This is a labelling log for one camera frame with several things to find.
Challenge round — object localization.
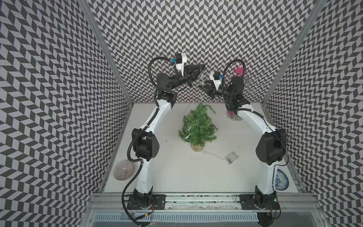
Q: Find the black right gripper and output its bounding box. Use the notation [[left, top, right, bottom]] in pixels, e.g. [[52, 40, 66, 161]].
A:
[[199, 79, 233, 99]]

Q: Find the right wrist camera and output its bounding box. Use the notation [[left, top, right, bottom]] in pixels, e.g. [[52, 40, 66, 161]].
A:
[[209, 71, 223, 88]]

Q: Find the blue white patterned plate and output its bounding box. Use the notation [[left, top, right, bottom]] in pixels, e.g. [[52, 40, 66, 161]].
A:
[[275, 169, 289, 191]]

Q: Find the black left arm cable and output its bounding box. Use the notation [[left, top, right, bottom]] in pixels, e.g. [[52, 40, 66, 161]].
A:
[[121, 56, 182, 227]]

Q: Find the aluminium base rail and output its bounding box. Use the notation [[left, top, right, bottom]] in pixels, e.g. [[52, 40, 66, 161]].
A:
[[81, 193, 330, 227]]

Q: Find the small green christmas tree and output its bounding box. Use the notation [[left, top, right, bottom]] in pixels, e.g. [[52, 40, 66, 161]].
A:
[[178, 103, 218, 152]]

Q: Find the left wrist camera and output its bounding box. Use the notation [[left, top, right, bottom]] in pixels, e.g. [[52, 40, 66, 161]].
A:
[[172, 53, 188, 77]]

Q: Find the clear string light wire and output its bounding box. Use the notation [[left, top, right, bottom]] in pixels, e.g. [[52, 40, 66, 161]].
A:
[[181, 66, 227, 161]]

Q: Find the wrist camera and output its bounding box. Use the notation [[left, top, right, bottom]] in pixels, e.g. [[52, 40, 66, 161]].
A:
[[209, 71, 223, 88], [172, 53, 188, 77]]

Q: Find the chrome wire glass rack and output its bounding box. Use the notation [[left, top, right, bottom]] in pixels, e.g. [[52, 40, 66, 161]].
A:
[[226, 73, 253, 121]]

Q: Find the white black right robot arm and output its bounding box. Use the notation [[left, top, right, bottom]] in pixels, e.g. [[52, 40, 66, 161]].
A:
[[199, 73, 286, 210]]

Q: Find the pink plastic wine glass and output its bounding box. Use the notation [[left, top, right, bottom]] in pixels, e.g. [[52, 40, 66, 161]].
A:
[[234, 67, 246, 78]]

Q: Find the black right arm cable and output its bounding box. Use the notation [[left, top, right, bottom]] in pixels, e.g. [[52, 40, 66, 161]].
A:
[[221, 59, 289, 199]]

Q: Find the clear battery box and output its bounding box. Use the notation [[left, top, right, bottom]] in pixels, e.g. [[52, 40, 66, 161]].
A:
[[224, 151, 239, 165]]

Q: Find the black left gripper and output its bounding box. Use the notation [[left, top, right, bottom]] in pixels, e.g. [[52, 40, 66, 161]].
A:
[[169, 64, 205, 91]]

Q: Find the clear pink glass plate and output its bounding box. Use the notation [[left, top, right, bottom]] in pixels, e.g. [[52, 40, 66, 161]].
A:
[[113, 160, 134, 181]]

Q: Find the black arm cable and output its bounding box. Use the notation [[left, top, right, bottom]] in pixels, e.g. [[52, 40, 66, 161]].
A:
[[221, 59, 289, 199], [121, 56, 182, 227]]

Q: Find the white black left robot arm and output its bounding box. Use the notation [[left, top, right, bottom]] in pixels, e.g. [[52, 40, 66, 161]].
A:
[[127, 64, 206, 209]]

